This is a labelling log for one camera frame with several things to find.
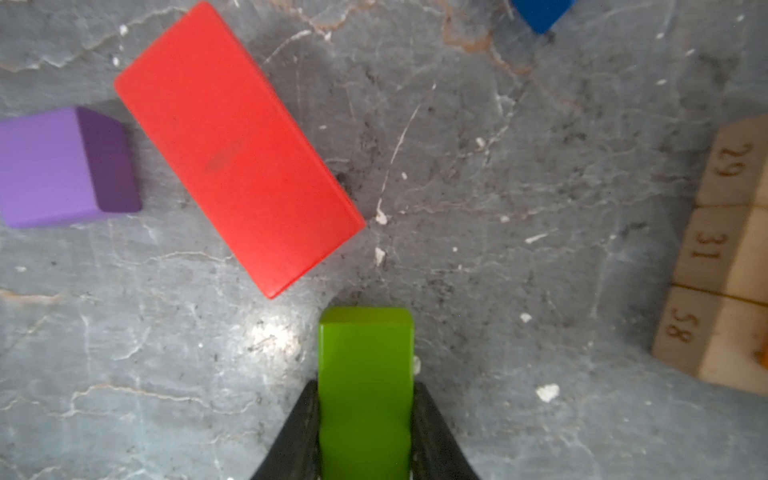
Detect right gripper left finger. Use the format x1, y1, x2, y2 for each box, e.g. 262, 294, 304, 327
251, 380, 320, 480

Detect red rectangular wood block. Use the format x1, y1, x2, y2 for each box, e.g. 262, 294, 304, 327
115, 1, 365, 298

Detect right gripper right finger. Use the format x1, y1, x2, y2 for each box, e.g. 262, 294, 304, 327
411, 382, 480, 480

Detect long natural wood block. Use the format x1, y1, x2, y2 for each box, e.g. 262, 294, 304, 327
651, 286, 767, 396

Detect green wood block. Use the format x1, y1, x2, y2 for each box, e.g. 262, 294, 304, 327
318, 307, 414, 479

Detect short natural wood block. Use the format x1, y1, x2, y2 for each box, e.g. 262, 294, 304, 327
673, 206, 767, 305

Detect small blue cube block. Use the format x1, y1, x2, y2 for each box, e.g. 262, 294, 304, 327
510, 0, 576, 34

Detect small purple block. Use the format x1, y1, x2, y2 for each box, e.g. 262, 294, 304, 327
1, 106, 141, 229

